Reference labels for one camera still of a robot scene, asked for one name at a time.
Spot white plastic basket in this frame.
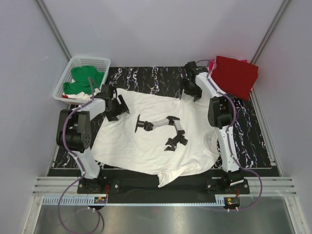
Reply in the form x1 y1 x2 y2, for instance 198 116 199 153
53 56 111 105

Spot white t shirt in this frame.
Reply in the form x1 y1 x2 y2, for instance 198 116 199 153
91 89 219 187

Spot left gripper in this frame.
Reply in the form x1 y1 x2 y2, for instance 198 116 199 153
105 95 129 122

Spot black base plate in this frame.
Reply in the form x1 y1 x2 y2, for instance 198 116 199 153
77 169 250 199

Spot left aluminium frame post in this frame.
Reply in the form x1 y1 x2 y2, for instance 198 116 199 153
35 0 72 60

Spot folded pink t shirt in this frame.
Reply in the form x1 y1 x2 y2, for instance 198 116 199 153
208 58 254 95

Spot slotted cable duct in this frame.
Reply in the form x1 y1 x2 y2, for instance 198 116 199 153
43 195 225 207

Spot green t shirt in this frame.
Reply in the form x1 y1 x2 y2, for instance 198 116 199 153
63 66 105 95

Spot aluminium frame post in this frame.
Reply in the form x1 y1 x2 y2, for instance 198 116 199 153
251 0 292 65
35 0 72 60

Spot red white garment in basket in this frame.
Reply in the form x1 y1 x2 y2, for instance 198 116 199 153
61 92 92 100

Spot folded red t shirt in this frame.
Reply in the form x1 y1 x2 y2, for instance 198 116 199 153
211 55 259 101

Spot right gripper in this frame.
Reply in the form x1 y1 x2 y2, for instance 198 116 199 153
177 78 202 102

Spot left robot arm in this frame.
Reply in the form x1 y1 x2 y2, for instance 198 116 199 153
56 85 130 193

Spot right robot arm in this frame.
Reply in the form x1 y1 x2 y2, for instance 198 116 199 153
178 61 244 193

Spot right aluminium frame post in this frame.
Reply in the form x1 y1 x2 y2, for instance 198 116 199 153
251 0 292 65

